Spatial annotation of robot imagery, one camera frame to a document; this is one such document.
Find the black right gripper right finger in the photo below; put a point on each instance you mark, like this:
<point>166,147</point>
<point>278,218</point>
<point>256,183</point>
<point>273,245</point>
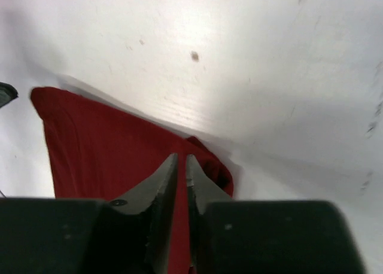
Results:
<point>265,236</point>

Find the dark red t-shirt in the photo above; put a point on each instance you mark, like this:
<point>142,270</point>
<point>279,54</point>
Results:
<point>97,151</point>

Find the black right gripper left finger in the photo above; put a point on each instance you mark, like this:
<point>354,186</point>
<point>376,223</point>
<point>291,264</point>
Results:
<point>129,234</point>

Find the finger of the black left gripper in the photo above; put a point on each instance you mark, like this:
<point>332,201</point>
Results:
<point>7,94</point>

